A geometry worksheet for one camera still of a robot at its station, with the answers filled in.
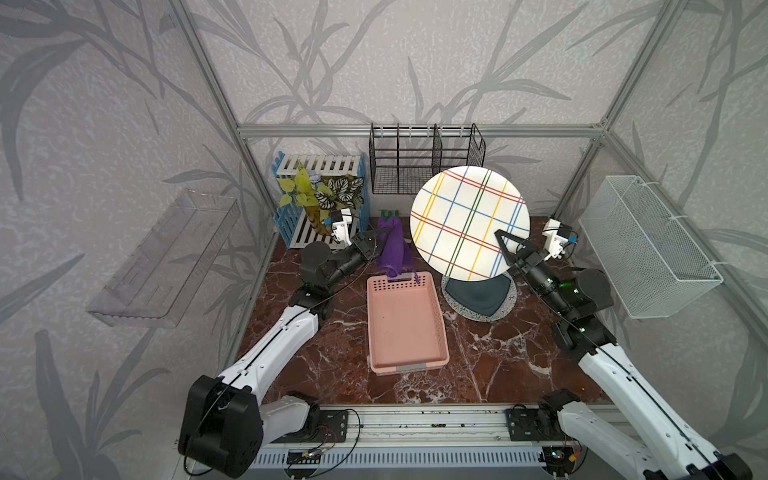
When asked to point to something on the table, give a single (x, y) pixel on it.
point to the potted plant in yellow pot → (321, 200)
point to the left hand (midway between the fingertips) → (394, 235)
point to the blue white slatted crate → (294, 223)
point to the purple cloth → (394, 253)
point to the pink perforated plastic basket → (406, 323)
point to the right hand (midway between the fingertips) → (494, 235)
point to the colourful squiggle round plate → (468, 312)
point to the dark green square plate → (485, 296)
